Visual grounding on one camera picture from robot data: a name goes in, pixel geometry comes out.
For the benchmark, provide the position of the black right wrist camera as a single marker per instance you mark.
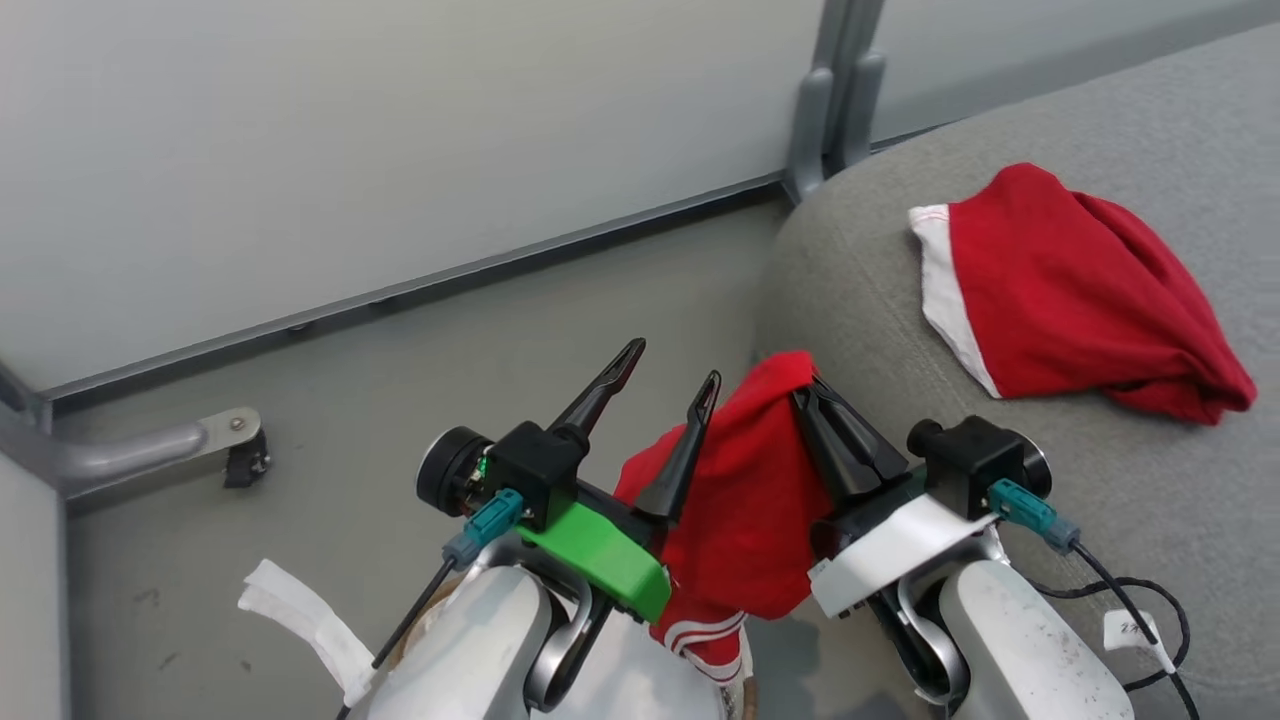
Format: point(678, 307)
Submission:
point(975, 460)

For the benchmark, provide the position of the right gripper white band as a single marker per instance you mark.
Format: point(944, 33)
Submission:
point(895, 548)

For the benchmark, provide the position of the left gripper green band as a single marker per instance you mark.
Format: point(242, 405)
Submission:
point(600, 555)

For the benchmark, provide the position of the woven laundry basket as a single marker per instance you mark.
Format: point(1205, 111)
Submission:
point(743, 690)

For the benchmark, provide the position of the grey partition bottom rail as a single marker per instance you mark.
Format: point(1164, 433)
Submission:
point(400, 290)

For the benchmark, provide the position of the red garment with white stripes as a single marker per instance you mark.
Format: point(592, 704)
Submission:
point(745, 500)

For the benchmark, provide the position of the red garment with white hem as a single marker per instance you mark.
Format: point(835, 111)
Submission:
point(1070, 290)

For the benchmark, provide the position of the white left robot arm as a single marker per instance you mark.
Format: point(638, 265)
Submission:
point(470, 650)

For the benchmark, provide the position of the grey fabric sofa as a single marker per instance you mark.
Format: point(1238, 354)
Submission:
point(1180, 120)

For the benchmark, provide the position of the grey partition post with feet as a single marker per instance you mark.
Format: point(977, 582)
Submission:
point(838, 100)

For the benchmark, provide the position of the black caster wheel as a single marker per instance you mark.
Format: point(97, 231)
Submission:
point(246, 466)

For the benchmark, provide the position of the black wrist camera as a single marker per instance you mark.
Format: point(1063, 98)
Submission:
point(530, 462)
point(975, 460)

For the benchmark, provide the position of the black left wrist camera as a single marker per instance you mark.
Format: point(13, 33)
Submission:
point(530, 462)

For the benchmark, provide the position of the grey metal partition foot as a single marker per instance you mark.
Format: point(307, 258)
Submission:
point(130, 452)

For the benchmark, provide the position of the grey partition corner post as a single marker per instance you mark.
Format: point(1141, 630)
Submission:
point(18, 395)

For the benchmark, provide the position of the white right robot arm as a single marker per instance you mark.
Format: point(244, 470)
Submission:
point(1020, 650)

